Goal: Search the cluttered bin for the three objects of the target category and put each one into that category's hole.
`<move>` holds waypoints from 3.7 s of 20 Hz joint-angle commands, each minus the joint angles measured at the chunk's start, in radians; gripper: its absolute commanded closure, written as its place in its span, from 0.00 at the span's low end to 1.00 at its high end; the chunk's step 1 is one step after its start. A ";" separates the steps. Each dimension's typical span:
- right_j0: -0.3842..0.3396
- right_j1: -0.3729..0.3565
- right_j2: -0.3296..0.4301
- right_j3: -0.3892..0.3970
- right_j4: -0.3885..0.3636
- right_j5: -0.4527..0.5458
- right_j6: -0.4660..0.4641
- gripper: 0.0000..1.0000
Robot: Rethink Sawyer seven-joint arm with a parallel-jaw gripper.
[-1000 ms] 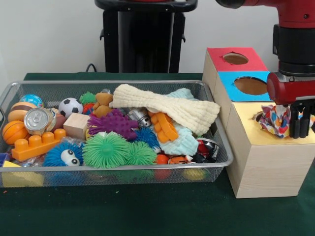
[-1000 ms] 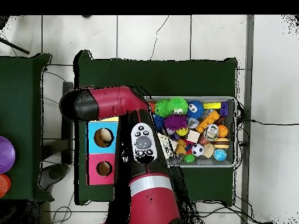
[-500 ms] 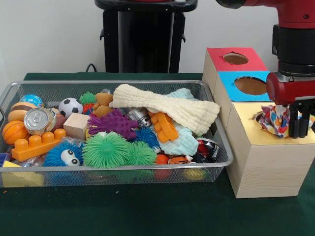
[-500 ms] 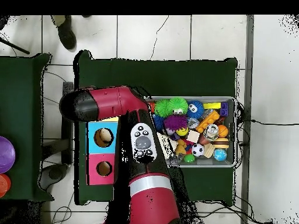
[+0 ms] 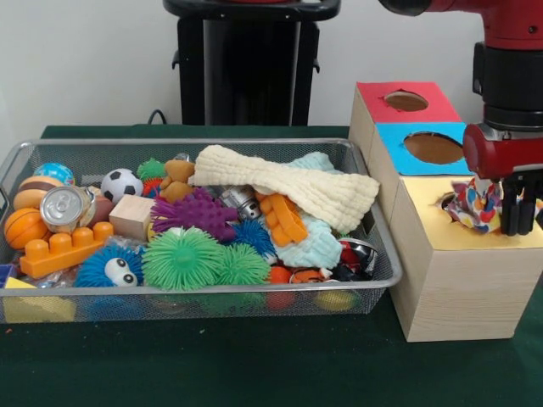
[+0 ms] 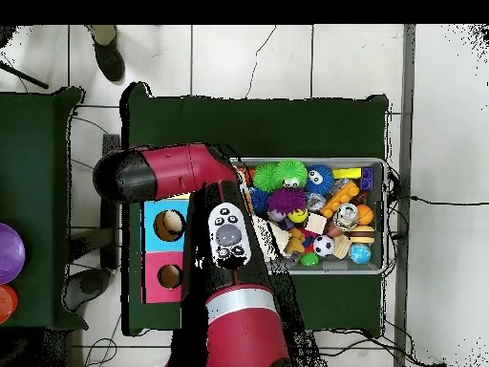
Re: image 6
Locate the orange ribbed disc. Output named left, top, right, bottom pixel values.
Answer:
left=0, top=284, right=19, bottom=325

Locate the dark green table cloth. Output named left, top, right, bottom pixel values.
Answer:
left=0, top=86, right=89, bottom=332
left=120, top=81, right=391, bottom=337

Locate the person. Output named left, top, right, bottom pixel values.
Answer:
left=89, top=24, right=126, bottom=82

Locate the black rod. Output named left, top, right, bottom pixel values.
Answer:
left=0, top=60, right=50, bottom=90

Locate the silver drink can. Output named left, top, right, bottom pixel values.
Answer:
left=331, top=203, right=358, bottom=232

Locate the orange toy basketball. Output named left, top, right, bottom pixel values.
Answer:
left=355, top=204, right=374, bottom=226

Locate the large green spiky ball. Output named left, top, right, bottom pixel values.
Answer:
left=275, top=159, right=308, bottom=189

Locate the blue spiky ball with eyes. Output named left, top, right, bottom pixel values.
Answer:
left=306, top=163, right=335, bottom=195

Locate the black cable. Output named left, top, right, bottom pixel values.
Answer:
left=410, top=195, right=489, bottom=206

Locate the purple spiky toy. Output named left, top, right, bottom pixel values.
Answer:
left=266, top=187, right=308, bottom=214

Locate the silver mesh bin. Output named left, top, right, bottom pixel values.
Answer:
left=228, top=156, right=388, bottom=276

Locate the cream knitted cloth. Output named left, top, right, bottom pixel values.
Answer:
left=251, top=215, right=291, bottom=261

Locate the purple bowl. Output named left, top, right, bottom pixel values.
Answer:
left=0, top=222, right=26, bottom=285

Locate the small soccer ball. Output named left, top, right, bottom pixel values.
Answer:
left=313, top=234, right=336, bottom=258

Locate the black stand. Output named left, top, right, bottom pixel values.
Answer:
left=62, top=133, right=122, bottom=313

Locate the long orange building block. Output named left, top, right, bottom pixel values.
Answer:
left=320, top=181, right=361, bottom=218

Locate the wooden box with three holes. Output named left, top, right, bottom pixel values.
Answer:
left=138, top=192, right=192, bottom=305

